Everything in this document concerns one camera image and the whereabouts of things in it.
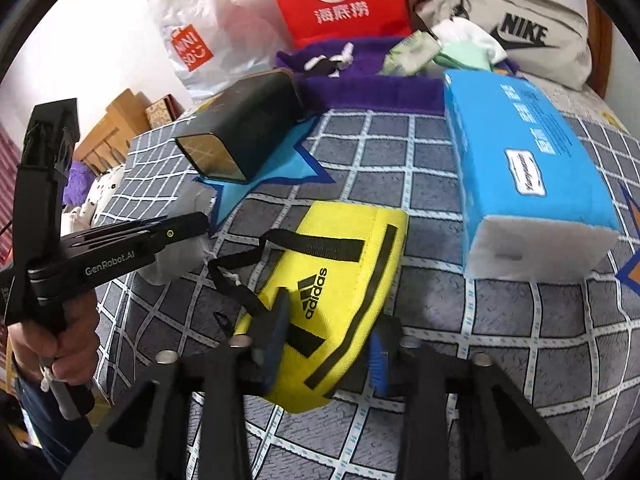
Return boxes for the red paper bag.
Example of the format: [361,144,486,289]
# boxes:
[257,0,414,49]

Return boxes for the blue tissue pack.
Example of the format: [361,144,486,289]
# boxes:
[442,67,624,282]

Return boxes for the red striped cloth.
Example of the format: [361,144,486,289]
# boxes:
[0,125,24,267]

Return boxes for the wooden door frame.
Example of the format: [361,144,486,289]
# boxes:
[585,0,614,102]

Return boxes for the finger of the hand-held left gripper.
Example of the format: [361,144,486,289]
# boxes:
[61,211,212,258]

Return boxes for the purple towel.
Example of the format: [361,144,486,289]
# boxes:
[274,36,527,117]

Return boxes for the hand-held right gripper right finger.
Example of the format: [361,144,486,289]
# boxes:
[367,316,586,480]

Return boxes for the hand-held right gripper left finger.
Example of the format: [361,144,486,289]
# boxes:
[62,290,294,480]

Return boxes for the clear plastic bag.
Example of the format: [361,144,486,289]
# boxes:
[137,180,219,287]

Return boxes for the grey checked tablecloth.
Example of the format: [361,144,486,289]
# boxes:
[92,107,640,480]

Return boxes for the green wet wipe packet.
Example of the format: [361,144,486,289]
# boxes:
[384,30,444,77]

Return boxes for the orange star mat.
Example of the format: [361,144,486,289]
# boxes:
[615,182,640,297]

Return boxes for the dark green tin box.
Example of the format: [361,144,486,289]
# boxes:
[174,66,307,184]

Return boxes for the person's blue trousers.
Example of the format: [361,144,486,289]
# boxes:
[0,360,96,480]

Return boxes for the yellow bag with black straps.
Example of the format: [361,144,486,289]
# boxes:
[206,201,412,414]

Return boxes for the blue star mat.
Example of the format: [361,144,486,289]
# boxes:
[194,114,337,239]

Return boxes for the light green cloth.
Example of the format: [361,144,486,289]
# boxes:
[434,40,494,72]

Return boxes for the purple plush cloth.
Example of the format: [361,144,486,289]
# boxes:
[62,160,96,194]

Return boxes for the person's left hand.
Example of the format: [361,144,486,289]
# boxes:
[9,291,102,387]

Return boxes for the white plastic shopping bag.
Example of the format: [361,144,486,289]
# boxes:
[144,0,287,102]

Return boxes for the beige waist bag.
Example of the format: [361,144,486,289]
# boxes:
[414,0,594,92]

